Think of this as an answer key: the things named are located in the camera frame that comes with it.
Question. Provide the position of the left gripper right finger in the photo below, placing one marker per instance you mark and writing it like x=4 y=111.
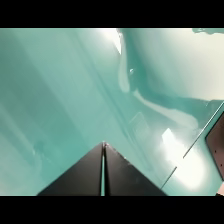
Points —
x=126 y=178

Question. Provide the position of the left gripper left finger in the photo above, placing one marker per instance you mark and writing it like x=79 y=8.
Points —
x=84 y=176

